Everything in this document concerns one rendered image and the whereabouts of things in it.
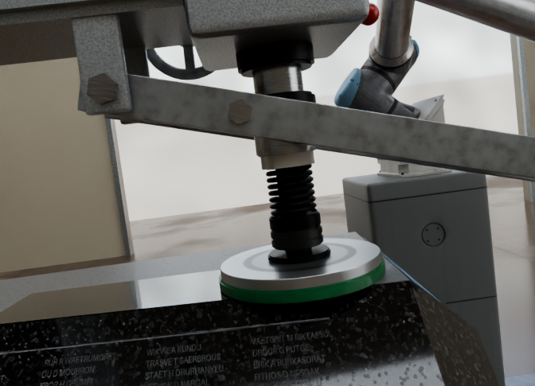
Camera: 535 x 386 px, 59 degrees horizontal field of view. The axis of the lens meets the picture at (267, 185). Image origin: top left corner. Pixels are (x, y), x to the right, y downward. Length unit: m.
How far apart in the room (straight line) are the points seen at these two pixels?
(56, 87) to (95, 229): 1.66
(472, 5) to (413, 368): 0.80
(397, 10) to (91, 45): 1.08
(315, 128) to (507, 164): 0.24
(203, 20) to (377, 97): 1.22
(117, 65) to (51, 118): 5.36
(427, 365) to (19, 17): 0.57
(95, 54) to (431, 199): 1.26
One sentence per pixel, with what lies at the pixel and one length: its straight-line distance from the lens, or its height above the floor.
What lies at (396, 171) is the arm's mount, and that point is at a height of 0.87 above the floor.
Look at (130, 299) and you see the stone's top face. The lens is 0.66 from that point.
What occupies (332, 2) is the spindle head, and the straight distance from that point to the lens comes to 0.54.
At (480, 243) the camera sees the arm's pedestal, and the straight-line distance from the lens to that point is 1.71.
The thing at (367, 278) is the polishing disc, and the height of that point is 0.83.
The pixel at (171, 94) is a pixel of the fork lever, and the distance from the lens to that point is 0.57.
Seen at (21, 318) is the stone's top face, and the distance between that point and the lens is 0.69.
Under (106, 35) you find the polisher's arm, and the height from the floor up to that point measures 1.14.
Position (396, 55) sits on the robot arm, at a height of 1.26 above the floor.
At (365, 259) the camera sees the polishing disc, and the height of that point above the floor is 0.85.
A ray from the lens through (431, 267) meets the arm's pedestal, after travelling 1.65.
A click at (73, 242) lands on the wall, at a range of 5.91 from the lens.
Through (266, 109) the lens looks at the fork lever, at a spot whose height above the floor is 1.04.
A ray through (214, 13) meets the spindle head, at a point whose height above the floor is 1.14.
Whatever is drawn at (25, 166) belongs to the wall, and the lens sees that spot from 6.01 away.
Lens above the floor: 0.99
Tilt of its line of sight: 4 degrees down
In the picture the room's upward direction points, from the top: 7 degrees counter-clockwise
